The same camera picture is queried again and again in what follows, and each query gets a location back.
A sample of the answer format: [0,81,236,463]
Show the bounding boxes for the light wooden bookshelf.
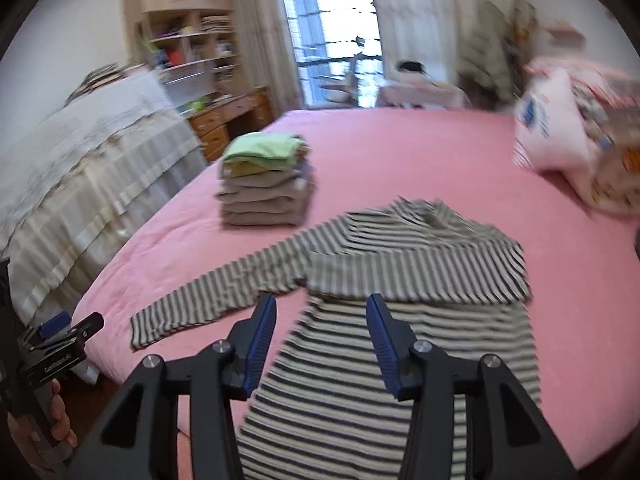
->
[122,0,242,106]

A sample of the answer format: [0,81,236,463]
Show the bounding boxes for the pink wall shelf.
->
[545,21,587,44]

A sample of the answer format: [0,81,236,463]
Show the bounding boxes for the grey striped shirt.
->
[130,197,543,480]

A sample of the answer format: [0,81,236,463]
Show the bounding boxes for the pink bed sheet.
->
[70,107,640,480]

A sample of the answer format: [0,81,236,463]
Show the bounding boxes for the brown wooden desk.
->
[187,86,274,162]

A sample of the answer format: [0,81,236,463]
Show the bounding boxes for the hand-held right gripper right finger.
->
[365,293,581,480]

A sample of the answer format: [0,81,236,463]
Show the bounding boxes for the pink printed pillow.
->
[512,67,597,177]

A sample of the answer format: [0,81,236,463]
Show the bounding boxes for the olive puffer jacket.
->
[459,2,522,102]

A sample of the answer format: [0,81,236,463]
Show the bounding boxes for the small cloth-covered table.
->
[379,82,474,110]

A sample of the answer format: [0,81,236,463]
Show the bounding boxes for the stack of folded clothes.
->
[216,132,317,228]

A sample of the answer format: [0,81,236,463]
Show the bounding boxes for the barred window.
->
[277,0,383,109]

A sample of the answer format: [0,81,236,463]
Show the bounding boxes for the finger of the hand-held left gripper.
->
[59,312,105,347]
[38,311,71,337]

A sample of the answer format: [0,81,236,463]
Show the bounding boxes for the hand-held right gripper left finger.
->
[67,292,278,480]

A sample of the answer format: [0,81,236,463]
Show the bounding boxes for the person's left hand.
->
[7,377,78,472]

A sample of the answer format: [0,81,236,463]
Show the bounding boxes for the pale floral curtain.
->
[225,0,302,112]
[367,0,522,88]

